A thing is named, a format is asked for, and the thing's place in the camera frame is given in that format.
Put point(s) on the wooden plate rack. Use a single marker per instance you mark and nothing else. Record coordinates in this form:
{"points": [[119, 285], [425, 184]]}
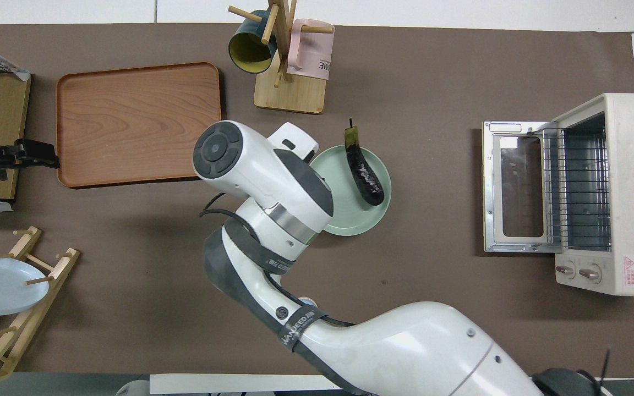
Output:
{"points": [[31, 308]]}

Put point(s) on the wooden mug tree stand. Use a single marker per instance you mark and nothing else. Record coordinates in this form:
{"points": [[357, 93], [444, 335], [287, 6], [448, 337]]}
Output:
{"points": [[289, 93]]}

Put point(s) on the oven control knob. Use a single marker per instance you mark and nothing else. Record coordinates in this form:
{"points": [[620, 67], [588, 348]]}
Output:
{"points": [[564, 270], [590, 273]]}

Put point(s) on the brown table mat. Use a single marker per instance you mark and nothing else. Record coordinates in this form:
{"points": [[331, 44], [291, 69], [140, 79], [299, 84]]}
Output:
{"points": [[432, 308]]}

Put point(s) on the pink mug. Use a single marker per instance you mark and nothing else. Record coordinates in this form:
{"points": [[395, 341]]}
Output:
{"points": [[311, 55]]}

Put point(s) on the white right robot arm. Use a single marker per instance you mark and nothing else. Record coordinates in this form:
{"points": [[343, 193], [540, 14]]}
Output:
{"points": [[405, 346]]}

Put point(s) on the dark blue mug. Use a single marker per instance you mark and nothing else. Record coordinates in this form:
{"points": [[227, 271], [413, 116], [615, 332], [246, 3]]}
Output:
{"points": [[248, 49]]}

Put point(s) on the pale green plate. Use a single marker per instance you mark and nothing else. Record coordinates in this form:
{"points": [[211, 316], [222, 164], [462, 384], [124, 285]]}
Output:
{"points": [[350, 217]]}

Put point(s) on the brown wooden tray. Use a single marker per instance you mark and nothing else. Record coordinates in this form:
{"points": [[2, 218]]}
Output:
{"points": [[135, 124]]}

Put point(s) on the dark purple eggplant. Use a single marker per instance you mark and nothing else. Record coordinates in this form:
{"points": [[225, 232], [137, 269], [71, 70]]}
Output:
{"points": [[364, 176]]}

